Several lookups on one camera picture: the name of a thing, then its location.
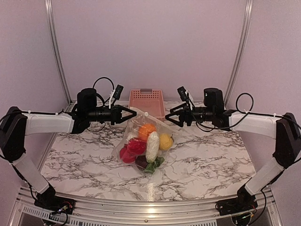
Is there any yellow fake lemon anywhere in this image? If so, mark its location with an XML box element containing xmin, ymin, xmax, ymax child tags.
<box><xmin>159</xmin><ymin>133</ymin><xmax>174</xmax><ymax>151</ymax></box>

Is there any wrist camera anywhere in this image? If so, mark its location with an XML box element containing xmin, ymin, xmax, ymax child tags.
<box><xmin>109</xmin><ymin>84</ymin><xmax>124</xmax><ymax>109</ymax></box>
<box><xmin>177</xmin><ymin>86</ymin><xmax>193</xmax><ymax>110</ymax></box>

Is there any aluminium frame post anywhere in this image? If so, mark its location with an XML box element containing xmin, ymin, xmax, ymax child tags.
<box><xmin>45</xmin><ymin>0</ymin><xmax>72</xmax><ymax>104</ymax></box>
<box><xmin>224</xmin><ymin>0</ymin><xmax>253</xmax><ymax>105</ymax></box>

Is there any left aluminium frame post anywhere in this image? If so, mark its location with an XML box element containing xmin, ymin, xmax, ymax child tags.
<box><xmin>45</xmin><ymin>0</ymin><xmax>72</xmax><ymax>104</ymax></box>

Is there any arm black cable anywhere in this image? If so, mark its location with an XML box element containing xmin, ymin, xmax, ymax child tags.
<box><xmin>196</xmin><ymin>93</ymin><xmax>254</xmax><ymax>132</ymax></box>
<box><xmin>93</xmin><ymin>76</ymin><xmax>115</xmax><ymax>131</ymax></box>

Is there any orange fake orange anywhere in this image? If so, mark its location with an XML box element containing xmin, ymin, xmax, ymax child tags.
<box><xmin>138</xmin><ymin>123</ymin><xmax>157</xmax><ymax>141</ymax></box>

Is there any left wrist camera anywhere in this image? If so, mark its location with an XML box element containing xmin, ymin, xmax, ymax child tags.
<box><xmin>109</xmin><ymin>84</ymin><xmax>124</xmax><ymax>109</ymax></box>

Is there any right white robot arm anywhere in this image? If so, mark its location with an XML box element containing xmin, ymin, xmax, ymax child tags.
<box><xmin>165</xmin><ymin>87</ymin><xmax>301</xmax><ymax>214</ymax></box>

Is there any right aluminium frame post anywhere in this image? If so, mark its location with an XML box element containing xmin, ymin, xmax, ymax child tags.
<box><xmin>224</xmin><ymin>0</ymin><xmax>253</xmax><ymax>105</ymax></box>

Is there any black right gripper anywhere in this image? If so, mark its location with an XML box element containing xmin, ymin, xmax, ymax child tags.
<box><xmin>165</xmin><ymin>103</ymin><xmax>214</xmax><ymax>128</ymax></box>

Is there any dark purple fake beet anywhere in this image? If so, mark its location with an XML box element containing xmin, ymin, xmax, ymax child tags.
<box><xmin>135</xmin><ymin>155</ymin><xmax>148</xmax><ymax>170</ymax></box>

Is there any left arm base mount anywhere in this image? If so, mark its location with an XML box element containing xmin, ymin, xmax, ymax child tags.
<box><xmin>34</xmin><ymin>196</ymin><xmax>75</xmax><ymax>215</ymax></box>

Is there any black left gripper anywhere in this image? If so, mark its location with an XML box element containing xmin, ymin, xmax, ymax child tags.
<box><xmin>87</xmin><ymin>104</ymin><xmax>137</xmax><ymax>125</ymax></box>

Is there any pink plastic basket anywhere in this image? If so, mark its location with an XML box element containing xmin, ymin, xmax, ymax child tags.
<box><xmin>129</xmin><ymin>89</ymin><xmax>165</xmax><ymax>121</ymax></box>

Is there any red fake apple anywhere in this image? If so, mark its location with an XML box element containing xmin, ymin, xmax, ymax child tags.
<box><xmin>119</xmin><ymin>146</ymin><xmax>135</xmax><ymax>164</ymax></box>

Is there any clear zip top bag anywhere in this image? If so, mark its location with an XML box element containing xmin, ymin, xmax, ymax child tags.
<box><xmin>112</xmin><ymin>107</ymin><xmax>179</xmax><ymax>174</ymax></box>

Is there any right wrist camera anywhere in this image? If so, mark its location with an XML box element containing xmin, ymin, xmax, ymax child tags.
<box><xmin>177</xmin><ymin>86</ymin><xmax>193</xmax><ymax>110</ymax></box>

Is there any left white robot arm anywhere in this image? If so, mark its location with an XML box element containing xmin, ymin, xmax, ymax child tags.
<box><xmin>0</xmin><ymin>85</ymin><xmax>137</xmax><ymax>210</ymax></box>

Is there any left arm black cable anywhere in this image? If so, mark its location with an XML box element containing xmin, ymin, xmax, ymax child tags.
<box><xmin>93</xmin><ymin>76</ymin><xmax>115</xmax><ymax>131</ymax></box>

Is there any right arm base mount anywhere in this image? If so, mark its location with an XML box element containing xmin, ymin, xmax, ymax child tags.
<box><xmin>215</xmin><ymin>198</ymin><xmax>258</xmax><ymax>216</ymax></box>

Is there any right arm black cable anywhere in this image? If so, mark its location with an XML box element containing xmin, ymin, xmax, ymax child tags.
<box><xmin>196</xmin><ymin>93</ymin><xmax>254</xmax><ymax>132</ymax></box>

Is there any front aluminium rail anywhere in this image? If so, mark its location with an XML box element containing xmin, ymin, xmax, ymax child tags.
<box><xmin>8</xmin><ymin>187</ymin><xmax>282</xmax><ymax>226</ymax></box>

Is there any green fake leafy vegetable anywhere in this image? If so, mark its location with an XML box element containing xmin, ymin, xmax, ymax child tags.
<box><xmin>143</xmin><ymin>157</ymin><xmax>165</xmax><ymax>174</ymax></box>

